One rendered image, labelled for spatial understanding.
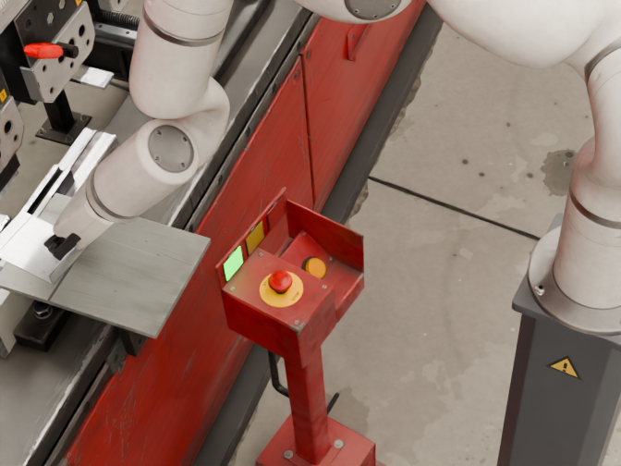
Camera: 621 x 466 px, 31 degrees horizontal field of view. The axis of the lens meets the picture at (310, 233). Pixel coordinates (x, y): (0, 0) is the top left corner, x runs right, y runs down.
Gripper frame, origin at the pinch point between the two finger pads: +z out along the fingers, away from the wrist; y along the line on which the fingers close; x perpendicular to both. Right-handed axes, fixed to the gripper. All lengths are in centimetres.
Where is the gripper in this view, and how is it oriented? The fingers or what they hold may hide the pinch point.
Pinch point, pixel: (67, 229)
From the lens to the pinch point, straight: 160.2
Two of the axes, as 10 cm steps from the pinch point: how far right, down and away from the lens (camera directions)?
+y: -3.8, 7.4, -5.6
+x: 7.4, 6.0, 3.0
